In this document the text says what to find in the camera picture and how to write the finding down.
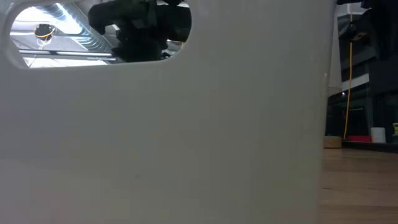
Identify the black aluminium rig frame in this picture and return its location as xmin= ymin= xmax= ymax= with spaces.
xmin=341 ymin=139 xmax=398 ymax=154

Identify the white plastic handle basket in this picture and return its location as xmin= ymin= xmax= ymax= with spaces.
xmin=0 ymin=0 xmax=337 ymax=224

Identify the black ceiling cable reel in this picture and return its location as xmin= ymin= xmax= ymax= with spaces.
xmin=34 ymin=24 xmax=57 ymax=40

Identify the grey ceiling rail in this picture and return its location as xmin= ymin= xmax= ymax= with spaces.
xmin=18 ymin=49 xmax=118 ymax=62

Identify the red low object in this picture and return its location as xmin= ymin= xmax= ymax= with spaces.
xmin=346 ymin=134 xmax=373 ymax=143

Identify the white cylindrical bin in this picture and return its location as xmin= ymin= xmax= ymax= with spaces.
xmin=371 ymin=126 xmax=387 ymax=144

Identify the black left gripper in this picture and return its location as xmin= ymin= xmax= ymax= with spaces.
xmin=113 ymin=18 xmax=170 ymax=63

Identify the yellow hanging cable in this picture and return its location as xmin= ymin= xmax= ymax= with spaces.
xmin=342 ymin=14 xmax=354 ymax=140

